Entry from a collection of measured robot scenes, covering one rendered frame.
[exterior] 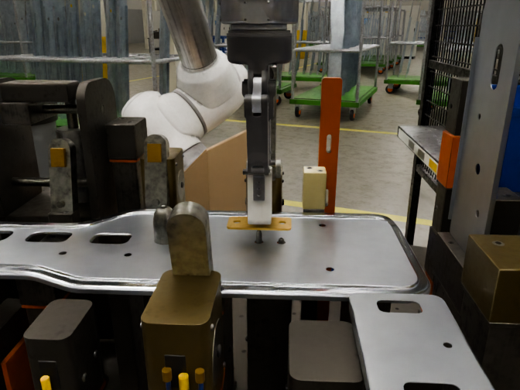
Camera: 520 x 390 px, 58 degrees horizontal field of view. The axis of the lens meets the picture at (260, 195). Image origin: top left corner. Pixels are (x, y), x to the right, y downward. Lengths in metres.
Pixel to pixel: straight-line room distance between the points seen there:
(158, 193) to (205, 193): 0.38
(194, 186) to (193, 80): 0.31
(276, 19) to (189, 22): 0.71
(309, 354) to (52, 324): 0.26
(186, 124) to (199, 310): 0.94
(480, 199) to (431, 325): 0.18
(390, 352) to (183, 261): 0.21
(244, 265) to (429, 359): 0.24
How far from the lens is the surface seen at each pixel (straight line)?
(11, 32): 11.61
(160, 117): 1.30
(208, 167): 1.12
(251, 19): 0.52
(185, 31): 1.23
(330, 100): 0.72
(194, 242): 0.44
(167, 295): 0.44
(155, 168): 0.77
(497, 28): 0.61
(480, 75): 0.63
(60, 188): 0.81
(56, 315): 0.54
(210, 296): 0.43
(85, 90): 0.78
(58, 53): 5.61
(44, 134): 3.79
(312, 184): 0.71
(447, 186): 0.78
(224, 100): 1.35
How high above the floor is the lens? 1.27
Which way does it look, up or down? 20 degrees down
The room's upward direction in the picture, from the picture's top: straight up
